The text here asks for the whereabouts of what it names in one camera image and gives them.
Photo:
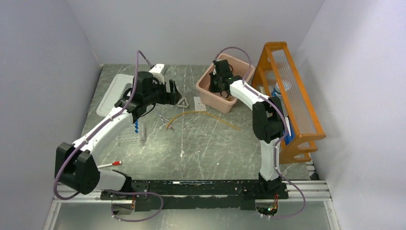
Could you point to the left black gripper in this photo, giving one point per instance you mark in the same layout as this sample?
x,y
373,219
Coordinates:
x,y
169,98

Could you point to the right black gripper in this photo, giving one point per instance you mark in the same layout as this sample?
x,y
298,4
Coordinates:
x,y
212,89

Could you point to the metal crucible tongs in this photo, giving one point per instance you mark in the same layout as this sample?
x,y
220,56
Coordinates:
x,y
161,117

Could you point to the white paper packet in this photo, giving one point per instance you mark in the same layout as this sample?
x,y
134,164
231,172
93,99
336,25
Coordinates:
x,y
198,104

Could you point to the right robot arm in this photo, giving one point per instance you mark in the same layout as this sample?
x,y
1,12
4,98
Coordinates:
x,y
268,122

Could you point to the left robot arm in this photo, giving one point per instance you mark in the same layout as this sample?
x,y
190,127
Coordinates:
x,y
75,164

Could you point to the pink plastic bin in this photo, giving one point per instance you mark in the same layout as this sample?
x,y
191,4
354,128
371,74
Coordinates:
x,y
218,100

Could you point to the orange wooden rack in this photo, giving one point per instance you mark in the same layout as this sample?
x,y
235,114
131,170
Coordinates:
x,y
276,67

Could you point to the white plastic tray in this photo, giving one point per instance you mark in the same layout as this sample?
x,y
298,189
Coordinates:
x,y
115,91

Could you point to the white blue bottle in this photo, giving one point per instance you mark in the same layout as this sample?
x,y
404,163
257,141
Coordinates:
x,y
276,91

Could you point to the clear well plate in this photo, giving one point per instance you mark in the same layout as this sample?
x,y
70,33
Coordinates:
x,y
129,136

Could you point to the red white marker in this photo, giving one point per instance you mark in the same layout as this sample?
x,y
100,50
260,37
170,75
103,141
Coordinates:
x,y
115,163

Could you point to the blue pen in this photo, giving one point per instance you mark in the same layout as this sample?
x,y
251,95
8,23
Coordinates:
x,y
290,136

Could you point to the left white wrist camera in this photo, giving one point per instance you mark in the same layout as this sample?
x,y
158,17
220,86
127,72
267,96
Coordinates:
x,y
158,72

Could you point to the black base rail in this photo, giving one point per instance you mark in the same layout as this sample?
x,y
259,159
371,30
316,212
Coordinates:
x,y
242,194

